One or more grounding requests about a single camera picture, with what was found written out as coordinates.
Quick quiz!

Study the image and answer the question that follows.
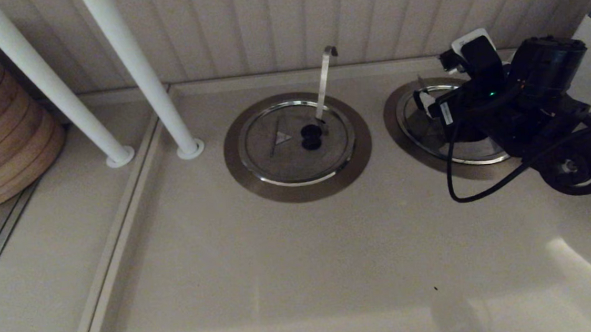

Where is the steel lid with black knob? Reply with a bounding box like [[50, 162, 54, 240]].
[[235, 96, 360, 191], [393, 68, 512, 172]]

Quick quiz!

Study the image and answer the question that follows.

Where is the white support pole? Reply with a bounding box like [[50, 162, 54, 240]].
[[0, 0, 136, 177], [79, 0, 206, 168]]

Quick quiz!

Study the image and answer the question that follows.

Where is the black camera cable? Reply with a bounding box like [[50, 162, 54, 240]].
[[440, 77, 591, 205]]

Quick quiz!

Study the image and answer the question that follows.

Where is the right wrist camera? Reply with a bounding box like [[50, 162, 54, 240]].
[[438, 26, 509, 97]]

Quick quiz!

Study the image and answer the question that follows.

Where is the steel well rim ring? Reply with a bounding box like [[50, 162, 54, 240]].
[[220, 86, 376, 209], [381, 70, 539, 188]]

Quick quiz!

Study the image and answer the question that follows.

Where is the left steel ladle handle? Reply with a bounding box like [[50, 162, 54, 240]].
[[311, 46, 344, 124]]

